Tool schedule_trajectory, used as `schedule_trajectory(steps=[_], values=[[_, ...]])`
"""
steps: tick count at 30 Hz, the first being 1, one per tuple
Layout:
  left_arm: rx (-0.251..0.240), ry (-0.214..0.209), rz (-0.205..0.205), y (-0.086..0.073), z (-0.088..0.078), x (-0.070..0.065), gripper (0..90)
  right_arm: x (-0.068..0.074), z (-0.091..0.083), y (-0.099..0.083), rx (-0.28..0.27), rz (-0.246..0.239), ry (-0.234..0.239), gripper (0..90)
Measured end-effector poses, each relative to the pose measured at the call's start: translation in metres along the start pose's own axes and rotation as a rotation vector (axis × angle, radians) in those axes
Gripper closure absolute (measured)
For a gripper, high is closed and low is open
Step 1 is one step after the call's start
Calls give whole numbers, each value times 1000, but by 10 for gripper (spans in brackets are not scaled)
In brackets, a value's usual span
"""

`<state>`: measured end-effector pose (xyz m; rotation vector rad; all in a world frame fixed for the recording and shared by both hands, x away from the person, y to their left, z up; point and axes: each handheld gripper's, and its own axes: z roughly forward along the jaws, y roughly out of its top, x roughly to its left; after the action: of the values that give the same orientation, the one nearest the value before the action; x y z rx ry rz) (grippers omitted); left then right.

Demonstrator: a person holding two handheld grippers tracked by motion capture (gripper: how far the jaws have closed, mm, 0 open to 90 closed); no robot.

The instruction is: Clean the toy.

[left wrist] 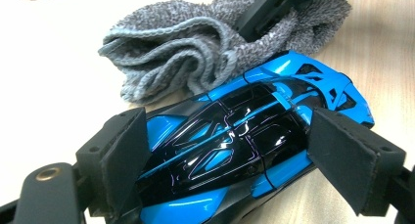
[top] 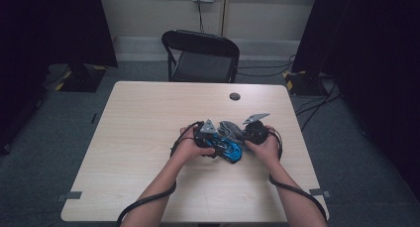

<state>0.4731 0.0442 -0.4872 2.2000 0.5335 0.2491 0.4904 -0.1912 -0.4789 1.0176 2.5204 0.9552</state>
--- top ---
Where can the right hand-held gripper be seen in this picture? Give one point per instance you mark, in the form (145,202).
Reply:
(257,133)

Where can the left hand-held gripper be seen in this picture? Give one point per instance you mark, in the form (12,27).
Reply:
(204,137)

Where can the grey terry cloth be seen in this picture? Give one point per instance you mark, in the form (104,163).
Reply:
(231,129)

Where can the blue and black toy car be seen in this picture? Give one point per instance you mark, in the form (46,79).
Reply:
(231,151)

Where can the person's right hand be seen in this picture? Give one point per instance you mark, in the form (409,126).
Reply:
(269,151)

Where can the person's left hand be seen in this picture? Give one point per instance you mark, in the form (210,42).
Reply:
(186,151)

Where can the round grey table grommet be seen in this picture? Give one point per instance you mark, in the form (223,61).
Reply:
(234,96)

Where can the black stand base yellow tape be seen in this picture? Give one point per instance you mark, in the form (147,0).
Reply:
(82,80)
(303,85)

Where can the black folding chair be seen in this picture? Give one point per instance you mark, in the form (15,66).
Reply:
(203,66)

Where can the grey tape strip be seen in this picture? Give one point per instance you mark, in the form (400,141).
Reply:
(71,196)
(317,192)

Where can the small black floor tape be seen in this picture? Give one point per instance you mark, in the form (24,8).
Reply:
(94,118)

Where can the black curtain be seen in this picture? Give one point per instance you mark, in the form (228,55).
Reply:
(373,71)
(49,25)

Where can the thin vertical wall conduit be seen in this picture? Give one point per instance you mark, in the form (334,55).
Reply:
(224,14)

